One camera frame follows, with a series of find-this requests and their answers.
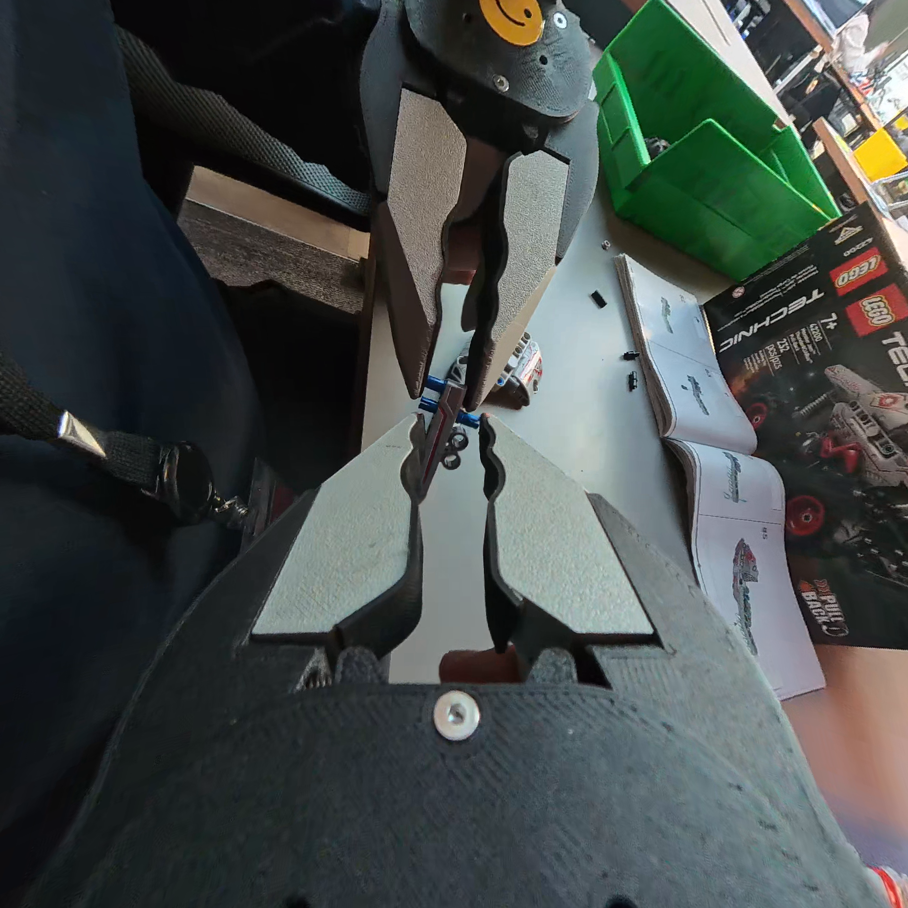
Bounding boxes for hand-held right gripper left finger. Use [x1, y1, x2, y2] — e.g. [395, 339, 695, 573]
[250, 413, 427, 662]

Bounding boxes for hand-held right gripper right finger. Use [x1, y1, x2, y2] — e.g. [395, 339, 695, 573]
[480, 413, 656, 655]

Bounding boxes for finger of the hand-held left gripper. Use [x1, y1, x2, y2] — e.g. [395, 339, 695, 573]
[375, 85, 469, 400]
[460, 150, 572, 411]

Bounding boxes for grey white lego vehicle model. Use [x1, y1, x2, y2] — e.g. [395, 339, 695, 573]
[445, 330, 545, 411]

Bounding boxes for dark grey lego beam piece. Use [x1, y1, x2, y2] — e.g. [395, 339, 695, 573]
[417, 378, 480, 498]

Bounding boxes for black lego set box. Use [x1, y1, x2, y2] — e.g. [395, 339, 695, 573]
[702, 202, 908, 650]

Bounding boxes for black badge reel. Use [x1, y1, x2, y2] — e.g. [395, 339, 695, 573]
[159, 443, 251, 529]

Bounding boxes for open instruction booklet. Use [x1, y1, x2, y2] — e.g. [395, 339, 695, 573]
[613, 254, 827, 701]

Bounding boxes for green plastic bin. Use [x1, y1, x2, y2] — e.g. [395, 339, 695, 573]
[611, 117, 843, 282]
[591, 0, 795, 214]

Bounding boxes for wooden workbench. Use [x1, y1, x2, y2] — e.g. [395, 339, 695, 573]
[780, 57, 908, 245]

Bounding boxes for yellow plastic bin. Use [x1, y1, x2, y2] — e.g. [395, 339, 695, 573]
[851, 126, 908, 182]

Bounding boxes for red white shoe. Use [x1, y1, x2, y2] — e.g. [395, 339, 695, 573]
[867, 862, 908, 908]

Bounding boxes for black webbing strap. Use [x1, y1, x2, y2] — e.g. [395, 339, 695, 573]
[117, 25, 373, 217]

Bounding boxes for black lanyard strap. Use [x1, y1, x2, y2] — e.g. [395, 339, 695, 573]
[0, 351, 171, 490]

